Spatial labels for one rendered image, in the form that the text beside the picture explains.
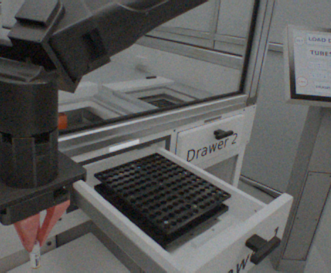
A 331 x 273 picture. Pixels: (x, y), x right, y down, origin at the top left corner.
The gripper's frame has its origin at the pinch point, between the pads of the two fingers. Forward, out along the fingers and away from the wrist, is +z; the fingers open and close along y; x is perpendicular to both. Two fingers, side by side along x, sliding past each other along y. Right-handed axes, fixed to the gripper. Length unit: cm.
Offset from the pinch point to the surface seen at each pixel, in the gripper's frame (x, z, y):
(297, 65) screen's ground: -9, -11, -107
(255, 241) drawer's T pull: 16.5, 5.2, -27.2
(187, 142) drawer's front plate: -14, 7, -51
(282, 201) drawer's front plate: 16.0, 3.3, -38.5
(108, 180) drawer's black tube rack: -13.4, 7.7, -23.2
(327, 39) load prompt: -5, -21, -120
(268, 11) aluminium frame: -14, -28, -81
